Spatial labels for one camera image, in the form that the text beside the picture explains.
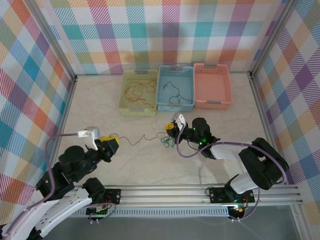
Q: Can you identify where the green plastic basket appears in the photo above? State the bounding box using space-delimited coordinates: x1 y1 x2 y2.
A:
117 69 159 117

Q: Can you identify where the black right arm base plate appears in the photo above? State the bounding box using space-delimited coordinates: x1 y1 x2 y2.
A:
208 186 256 204

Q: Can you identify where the thin black cable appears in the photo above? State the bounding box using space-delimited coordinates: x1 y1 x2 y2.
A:
162 81 194 105

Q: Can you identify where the thin orange cable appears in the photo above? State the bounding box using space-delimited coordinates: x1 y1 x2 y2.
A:
123 79 156 105

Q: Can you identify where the aluminium mounting rail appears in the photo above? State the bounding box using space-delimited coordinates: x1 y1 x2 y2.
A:
26 184 304 208

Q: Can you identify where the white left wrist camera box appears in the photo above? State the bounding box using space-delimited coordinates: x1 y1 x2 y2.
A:
77 125 101 151

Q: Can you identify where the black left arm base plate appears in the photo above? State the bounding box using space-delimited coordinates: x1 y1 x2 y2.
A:
99 188 122 206

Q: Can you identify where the left controller circuit board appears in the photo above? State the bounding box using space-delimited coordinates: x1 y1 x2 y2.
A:
86 203 111 218

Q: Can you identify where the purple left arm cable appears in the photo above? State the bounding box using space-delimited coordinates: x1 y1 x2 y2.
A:
3 132 118 240

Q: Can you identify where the aluminium frame post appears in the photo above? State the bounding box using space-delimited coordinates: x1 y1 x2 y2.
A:
250 0 300 76
23 0 78 81

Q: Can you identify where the grey slotted cable duct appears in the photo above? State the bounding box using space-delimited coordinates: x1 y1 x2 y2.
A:
39 208 231 218

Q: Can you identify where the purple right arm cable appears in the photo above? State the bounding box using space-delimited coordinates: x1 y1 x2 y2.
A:
176 124 288 223

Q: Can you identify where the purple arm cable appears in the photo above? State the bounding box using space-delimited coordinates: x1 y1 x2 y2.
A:
3 132 118 240
176 124 288 223

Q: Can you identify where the right controller circuit board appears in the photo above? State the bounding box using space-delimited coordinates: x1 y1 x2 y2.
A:
228 204 247 215

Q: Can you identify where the controller circuit board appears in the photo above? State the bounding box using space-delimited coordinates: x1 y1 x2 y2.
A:
228 204 247 215
86 203 111 218

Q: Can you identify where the pink plastic basket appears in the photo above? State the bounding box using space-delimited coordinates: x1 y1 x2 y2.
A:
193 62 233 110

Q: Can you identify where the blue plastic basket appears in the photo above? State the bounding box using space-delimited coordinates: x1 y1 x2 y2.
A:
156 65 195 112

